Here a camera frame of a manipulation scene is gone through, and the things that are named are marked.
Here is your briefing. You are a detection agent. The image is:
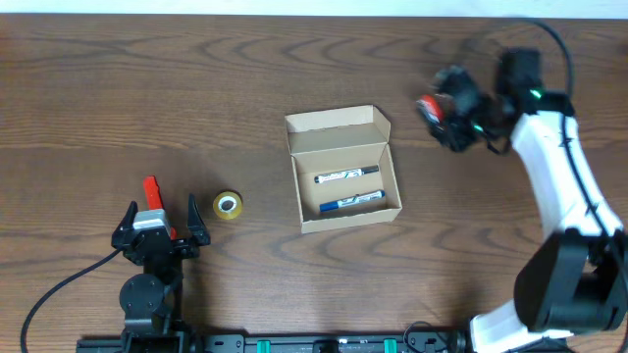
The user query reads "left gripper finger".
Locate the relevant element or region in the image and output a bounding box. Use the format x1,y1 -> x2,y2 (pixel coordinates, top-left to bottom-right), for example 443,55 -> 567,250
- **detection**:
116,201 -> 137,238
186,194 -> 211,246

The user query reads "yellow tape roll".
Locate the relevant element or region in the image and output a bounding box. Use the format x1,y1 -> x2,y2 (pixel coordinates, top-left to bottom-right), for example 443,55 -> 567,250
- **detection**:
213,190 -> 243,220

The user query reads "red black stapler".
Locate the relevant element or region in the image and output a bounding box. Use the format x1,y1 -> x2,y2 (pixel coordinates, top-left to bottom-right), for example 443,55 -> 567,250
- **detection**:
416,95 -> 445,126

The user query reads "blue whiteboard marker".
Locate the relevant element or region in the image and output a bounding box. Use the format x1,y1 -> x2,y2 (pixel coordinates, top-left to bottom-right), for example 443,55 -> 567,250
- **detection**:
319,190 -> 386,213

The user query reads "black whiteboard marker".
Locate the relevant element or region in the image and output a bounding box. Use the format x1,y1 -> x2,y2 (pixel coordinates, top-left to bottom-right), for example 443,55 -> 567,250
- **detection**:
314,165 -> 380,183

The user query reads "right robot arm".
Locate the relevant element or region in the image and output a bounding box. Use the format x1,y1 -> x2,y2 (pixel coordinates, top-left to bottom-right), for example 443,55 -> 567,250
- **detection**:
417,48 -> 627,352

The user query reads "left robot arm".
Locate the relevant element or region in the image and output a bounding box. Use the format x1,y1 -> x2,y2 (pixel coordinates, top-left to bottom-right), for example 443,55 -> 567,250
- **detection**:
112,195 -> 211,337

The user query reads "open cardboard box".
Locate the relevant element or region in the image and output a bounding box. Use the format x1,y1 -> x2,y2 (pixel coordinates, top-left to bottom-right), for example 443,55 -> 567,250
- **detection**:
285,105 -> 402,233

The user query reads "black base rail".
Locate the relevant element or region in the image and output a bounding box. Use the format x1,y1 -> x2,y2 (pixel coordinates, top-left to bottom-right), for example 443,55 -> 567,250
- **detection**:
75,328 -> 476,353

